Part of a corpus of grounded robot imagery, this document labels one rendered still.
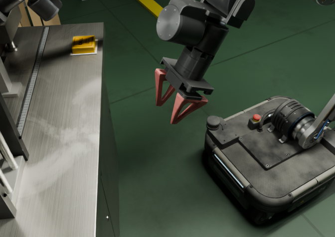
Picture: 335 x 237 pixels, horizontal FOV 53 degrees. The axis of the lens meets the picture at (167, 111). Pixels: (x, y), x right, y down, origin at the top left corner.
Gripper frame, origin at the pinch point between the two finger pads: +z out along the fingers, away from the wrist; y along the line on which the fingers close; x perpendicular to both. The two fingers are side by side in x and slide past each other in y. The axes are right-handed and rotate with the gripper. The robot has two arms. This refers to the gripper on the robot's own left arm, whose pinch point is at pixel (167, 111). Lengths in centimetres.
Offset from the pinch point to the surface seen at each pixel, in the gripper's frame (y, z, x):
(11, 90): -41, 25, -16
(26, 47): -62, 21, -8
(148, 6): -219, 36, 144
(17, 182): -8.8, 26.6, -21.0
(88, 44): -50, 11, 6
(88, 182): -2.4, 21.8, -8.6
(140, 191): -48, 85, 62
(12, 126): -15.2, 16.9, -22.6
